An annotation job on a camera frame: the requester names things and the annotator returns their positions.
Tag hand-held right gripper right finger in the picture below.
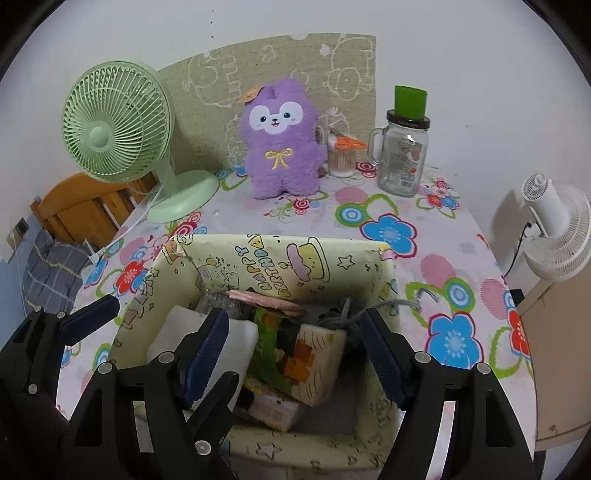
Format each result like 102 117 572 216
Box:
360 308 539 480

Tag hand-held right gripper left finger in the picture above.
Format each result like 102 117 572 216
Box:
60 307 241 480

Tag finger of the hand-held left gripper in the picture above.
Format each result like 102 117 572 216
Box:
0 295 121 422

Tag white box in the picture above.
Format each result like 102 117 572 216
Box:
147 307 259 407

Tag grey drawstring pouch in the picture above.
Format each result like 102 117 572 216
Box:
318 287 438 352

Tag green cartoon tissue packet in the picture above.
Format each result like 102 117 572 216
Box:
249 307 348 407

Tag yellow cartoon tissue packet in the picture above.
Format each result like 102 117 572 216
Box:
242 376 308 432

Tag yellow printed storage box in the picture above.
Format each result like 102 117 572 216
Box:
108 233 402 480

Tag grey plaid blanket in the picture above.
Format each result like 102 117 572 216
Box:
18 228 95 315

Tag wooden chair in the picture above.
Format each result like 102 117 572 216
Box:
30 172 158 250

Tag floral tablecloth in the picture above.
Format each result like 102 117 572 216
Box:
53 161 539 480

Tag beige door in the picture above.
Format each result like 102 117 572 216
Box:
512 268 591 450

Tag green desk fan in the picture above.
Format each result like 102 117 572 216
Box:
62 60 220 223

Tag glass jar mug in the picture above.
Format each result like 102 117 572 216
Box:
368 110 432 199

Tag purple plush toy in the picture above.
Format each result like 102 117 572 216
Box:
239 78 326 200

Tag toothpick jar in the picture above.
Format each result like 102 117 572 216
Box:
327 136 357 178

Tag white standing fan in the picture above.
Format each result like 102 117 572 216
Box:
522 173 591 280

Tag orange scissors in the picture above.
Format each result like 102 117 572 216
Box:
330 129 368 152

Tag green plastic cup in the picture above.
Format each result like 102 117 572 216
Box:
393 85 428 121

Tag white fan cable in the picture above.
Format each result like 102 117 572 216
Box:
90 185 162 266

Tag wall socket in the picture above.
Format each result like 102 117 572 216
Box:
7 220 28 250

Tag black fan cable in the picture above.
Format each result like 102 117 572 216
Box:
501 222 534 278

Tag green printed wall mat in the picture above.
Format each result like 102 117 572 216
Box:
157 32 377 174

